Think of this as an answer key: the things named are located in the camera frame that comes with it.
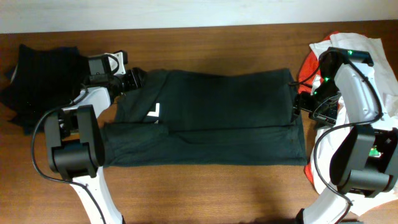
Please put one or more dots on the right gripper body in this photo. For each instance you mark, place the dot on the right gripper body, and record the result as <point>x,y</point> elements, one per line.
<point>298,107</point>

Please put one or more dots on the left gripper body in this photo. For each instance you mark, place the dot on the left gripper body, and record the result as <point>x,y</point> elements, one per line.
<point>134,79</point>

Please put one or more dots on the black Nike t-shirt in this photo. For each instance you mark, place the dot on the black Nike t-shirt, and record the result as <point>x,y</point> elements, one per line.
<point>181,117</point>

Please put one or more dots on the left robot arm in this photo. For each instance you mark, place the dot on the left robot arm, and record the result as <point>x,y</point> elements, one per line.
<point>75,149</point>

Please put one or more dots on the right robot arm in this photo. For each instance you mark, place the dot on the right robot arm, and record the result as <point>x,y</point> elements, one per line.
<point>365,163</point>

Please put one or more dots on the red garment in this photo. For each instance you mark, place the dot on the red garment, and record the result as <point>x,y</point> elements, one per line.
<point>324,149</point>

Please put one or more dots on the white t-shirt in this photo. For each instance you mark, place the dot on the white t-shirt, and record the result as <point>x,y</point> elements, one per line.
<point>386,83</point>

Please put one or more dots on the folded black shirt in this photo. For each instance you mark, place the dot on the folded black shirt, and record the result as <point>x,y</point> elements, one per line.
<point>43,87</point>

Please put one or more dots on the folded navy shirt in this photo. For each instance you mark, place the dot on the folded navy shirt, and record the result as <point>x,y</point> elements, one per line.
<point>18,71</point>

